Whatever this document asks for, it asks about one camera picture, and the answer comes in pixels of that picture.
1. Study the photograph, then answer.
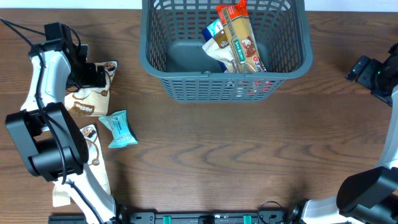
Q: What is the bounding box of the beige snack pouch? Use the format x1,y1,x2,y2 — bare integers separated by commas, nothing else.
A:
202,30,237,73
52,124,112,208
65,61,118,116

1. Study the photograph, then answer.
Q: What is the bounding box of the blue tissue multipack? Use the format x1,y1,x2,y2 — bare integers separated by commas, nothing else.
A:
201,19,228,73

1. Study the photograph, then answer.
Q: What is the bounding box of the orange spaghetti packet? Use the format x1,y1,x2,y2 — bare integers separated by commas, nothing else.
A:
216,0,267,73

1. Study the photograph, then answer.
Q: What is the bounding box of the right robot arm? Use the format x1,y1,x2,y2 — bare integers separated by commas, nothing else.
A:
289,44,397,224

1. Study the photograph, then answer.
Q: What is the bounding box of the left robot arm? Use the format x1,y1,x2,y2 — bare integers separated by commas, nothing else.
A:
6,22,130,223

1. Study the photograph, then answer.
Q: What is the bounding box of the teal wipes packet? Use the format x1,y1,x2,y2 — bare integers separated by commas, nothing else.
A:
99,110,138,149

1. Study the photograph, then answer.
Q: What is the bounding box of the grey plastic basket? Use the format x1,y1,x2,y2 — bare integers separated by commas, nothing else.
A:
139,0,313,103

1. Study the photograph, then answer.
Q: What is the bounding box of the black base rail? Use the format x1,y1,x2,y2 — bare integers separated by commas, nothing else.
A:
48,210,299,224

